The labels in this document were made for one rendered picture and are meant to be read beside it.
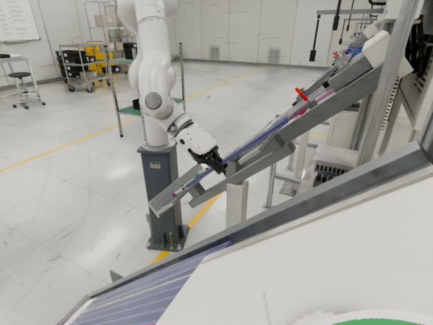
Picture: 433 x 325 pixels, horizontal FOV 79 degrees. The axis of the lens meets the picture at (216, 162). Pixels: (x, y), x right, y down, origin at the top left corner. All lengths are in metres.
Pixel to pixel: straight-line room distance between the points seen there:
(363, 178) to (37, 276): 1.87
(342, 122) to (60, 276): 2.37
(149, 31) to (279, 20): 9.38
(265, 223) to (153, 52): 0.67
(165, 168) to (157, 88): 0.80
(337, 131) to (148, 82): 2.06
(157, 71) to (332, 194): 0.61
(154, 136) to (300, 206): 1.23
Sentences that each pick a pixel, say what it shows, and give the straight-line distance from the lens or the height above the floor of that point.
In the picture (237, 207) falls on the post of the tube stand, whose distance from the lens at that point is 0.93.
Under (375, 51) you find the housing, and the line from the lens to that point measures 1.01.
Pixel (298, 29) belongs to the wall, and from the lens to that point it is 10.02.
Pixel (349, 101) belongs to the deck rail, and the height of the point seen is 1.07.
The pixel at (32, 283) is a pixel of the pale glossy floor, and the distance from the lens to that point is 1.94.
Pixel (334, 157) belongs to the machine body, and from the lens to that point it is 1.66.
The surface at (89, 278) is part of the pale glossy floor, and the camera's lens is 1.81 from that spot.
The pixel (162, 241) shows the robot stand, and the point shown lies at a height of 0.06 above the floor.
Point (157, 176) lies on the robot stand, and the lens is 1.52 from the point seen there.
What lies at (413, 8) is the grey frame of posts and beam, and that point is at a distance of 0.95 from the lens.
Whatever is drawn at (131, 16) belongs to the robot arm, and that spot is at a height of 1.32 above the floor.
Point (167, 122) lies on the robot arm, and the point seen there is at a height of 1.04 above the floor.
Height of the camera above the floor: 1.29
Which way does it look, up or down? 28 degrees down
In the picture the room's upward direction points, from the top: straight up
